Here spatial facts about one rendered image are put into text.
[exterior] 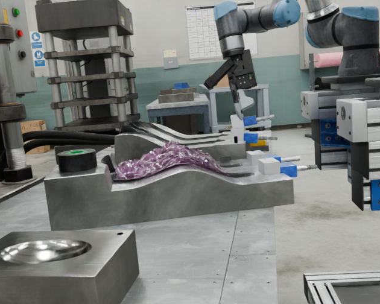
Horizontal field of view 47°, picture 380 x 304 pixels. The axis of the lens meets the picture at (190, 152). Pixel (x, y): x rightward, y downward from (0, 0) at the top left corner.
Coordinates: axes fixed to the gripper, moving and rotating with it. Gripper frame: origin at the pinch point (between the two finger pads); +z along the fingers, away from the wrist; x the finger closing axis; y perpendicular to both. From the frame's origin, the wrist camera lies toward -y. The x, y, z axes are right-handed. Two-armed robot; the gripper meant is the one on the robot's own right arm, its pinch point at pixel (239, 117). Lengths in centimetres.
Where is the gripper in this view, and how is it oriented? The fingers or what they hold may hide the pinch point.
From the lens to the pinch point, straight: 136.7
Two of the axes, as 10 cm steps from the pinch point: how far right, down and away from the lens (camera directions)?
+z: 1.9, 9.8, 0.1
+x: 1.9, -0.5, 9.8
